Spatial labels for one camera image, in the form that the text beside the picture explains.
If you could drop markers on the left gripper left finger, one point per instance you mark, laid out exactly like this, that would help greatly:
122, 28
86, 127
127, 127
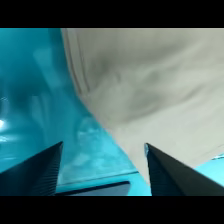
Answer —
36, 175

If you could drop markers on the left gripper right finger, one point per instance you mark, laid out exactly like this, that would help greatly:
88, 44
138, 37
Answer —
173, 178

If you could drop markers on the beige garment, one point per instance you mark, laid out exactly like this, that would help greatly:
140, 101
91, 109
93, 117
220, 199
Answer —
150, 86

